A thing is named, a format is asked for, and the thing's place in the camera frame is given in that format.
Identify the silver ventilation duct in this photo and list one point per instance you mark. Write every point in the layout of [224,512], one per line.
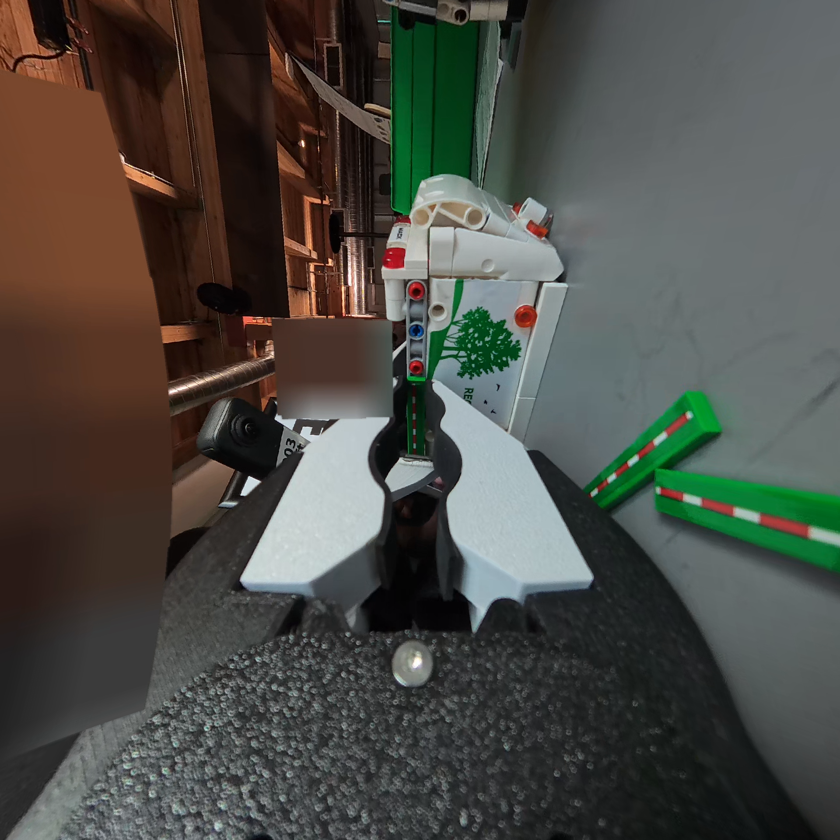
[223,384]
[354,164]

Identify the white roll-up banner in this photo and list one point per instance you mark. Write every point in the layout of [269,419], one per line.
[341,98]

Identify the white lego container body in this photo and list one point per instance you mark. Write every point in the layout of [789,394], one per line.
[485,256]

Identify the green storage bin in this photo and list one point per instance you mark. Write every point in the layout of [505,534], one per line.
[433,98]

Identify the green striped lego tile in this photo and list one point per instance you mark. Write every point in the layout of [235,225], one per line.
[754,512]
[413,420]
[656,446]

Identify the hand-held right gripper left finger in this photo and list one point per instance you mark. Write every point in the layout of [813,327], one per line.
[315,525]

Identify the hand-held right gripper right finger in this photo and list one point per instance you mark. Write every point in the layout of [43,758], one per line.
[512,518]

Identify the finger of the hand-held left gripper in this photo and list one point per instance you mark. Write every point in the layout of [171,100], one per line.
[410,476]

